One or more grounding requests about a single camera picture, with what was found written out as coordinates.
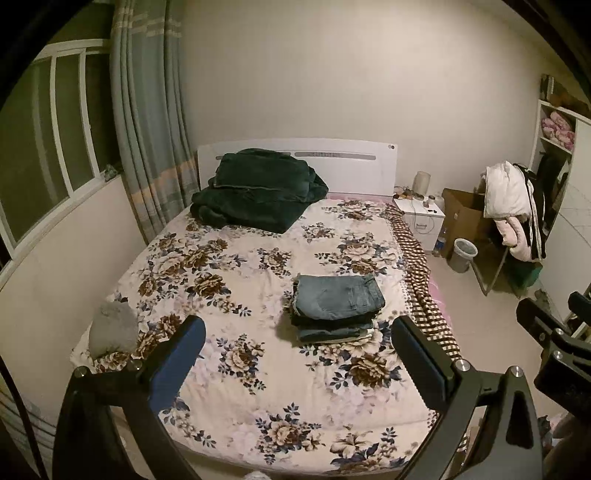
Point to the white bed headboard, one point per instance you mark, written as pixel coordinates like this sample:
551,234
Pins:
351,173

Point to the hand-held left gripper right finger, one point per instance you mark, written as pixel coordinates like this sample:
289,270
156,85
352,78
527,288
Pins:
416,357

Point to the folded light blue jeans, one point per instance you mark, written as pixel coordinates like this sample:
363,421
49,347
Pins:
339,293

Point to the white jacket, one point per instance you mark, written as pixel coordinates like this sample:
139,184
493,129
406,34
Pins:
505,189

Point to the bed with floral cover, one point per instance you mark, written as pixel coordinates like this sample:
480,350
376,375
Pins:
258,378

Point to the brown checkered blanket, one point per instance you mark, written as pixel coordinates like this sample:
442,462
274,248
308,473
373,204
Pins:
422,286

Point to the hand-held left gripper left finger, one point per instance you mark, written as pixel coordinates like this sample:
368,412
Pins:
185,351

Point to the pink garment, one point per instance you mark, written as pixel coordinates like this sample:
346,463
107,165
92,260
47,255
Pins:
519,237

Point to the cardboard box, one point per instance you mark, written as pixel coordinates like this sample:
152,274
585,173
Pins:
466,221

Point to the black striped garment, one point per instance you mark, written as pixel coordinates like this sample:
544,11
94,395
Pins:
535,217

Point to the grey trash bin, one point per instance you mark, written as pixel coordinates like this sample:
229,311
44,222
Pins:
461,256

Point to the white nightstand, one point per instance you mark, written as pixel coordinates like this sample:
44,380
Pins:
422,228

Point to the pink floral bedding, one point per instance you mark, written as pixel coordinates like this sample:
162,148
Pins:
558,129

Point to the beige table lamp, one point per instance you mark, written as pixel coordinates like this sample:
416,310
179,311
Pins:
421,183

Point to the white wardrobe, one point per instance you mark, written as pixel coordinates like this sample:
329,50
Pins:
572,221

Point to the dark green blanket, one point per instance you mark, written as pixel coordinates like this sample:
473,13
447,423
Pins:
258,194

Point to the grey cloth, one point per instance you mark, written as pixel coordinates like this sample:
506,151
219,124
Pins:
113,327

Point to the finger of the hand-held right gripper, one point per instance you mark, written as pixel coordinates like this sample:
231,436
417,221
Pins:
581,305
540,318

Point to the person's right forearm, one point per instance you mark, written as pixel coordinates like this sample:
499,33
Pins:
570,438

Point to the green basin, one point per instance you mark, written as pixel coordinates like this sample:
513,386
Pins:
528,274

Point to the folded dark blue jeans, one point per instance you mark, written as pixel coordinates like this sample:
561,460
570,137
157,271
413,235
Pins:
332,330

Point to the metal frame chair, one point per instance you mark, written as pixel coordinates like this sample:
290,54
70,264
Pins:
496,263

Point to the white framed window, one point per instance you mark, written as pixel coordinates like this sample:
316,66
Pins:
55,138

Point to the plastic water bottle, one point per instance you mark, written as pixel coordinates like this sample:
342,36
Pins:
440,242

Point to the grey striped curtain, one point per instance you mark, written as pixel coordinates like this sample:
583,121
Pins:
147,129

